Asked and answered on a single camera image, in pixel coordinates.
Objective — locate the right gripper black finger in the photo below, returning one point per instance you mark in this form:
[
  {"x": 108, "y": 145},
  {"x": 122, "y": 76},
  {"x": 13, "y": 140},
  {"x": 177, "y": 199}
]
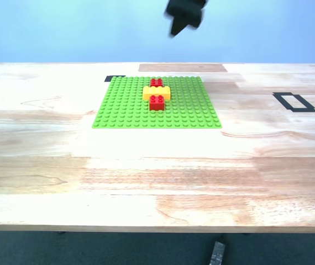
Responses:
[{"x": 177, "y": 26}]

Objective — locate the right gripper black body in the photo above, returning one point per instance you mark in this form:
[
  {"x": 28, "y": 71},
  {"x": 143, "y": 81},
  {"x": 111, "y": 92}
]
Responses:
[{"x": 188, "y": 9}]

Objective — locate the yellow long toy brick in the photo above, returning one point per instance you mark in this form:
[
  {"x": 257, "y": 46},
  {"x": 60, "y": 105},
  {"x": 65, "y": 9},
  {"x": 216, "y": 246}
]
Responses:
[{"x": 153, "y": 94}]

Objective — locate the red square toy brick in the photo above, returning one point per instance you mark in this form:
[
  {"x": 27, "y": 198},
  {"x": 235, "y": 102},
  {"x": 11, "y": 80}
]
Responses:
[
  {"x": 157, "y": 105},
  {"x": 156, "y": 82}
]

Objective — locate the green studded baseplate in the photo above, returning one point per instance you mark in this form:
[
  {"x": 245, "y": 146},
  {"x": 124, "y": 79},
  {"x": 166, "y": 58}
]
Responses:
[{"x": 124, "y": 110}]

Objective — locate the black tape corner marker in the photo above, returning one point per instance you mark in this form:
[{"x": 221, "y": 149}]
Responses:
[{"x": 108, "y": 79}]

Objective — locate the black tape rectangle outline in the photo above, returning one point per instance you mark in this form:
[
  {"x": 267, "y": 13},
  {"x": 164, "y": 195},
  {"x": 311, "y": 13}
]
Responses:
[{"x": 280, "y": 96}]

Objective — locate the grey metal table leg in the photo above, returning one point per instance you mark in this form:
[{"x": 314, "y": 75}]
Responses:
[{"x": 217, "y": 254}]

